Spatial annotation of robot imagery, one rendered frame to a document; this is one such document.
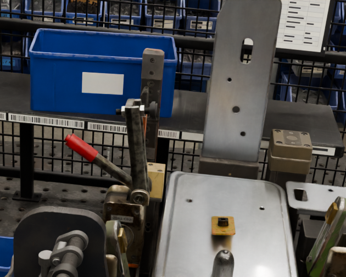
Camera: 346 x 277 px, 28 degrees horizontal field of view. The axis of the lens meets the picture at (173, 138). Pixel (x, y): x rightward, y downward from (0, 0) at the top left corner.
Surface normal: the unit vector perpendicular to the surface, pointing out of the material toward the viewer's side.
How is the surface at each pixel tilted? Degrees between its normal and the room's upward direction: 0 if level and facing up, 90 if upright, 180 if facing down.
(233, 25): 90
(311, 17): 90
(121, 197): 0
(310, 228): 0
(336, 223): 90
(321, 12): 90
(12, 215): 0
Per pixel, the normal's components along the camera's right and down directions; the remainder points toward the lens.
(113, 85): 0.06, 0.44
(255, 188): 0.08, -0.90
